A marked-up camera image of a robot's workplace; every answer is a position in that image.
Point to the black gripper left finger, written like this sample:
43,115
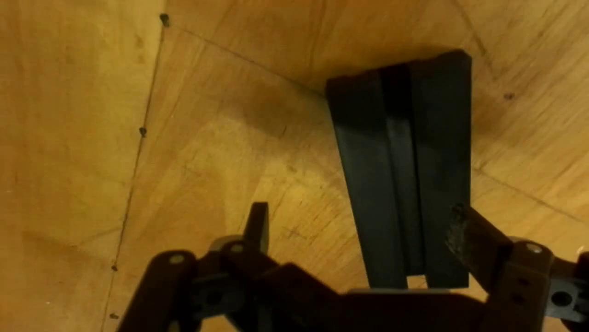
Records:
240,281

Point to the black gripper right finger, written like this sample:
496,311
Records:
524,280

